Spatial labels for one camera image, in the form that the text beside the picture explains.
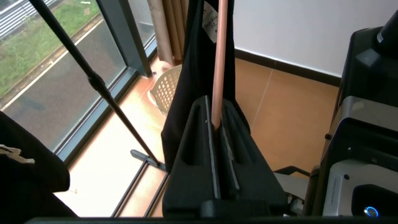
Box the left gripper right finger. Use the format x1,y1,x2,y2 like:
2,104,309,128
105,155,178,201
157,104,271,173
221,99,289,217

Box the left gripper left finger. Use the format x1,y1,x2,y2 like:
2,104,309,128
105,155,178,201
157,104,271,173
162,95,222,218

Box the black garment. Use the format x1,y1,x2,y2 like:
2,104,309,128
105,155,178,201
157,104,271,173
160,0,251,172

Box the pink clothes hanger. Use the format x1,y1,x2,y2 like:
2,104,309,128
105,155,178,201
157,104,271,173
211,0,229,131

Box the black shorts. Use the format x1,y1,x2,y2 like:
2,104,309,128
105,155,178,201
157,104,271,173
0,111,78,218

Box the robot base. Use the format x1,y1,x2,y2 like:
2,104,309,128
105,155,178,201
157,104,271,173
273,9,398,218

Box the white laundry basket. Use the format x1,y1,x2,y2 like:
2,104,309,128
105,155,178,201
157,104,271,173
147,64,183,116

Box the black clothes rack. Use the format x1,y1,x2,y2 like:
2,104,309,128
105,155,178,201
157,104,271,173
29,0,170,218

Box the beige curtain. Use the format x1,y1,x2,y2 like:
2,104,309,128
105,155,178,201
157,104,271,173
146,0,190,66

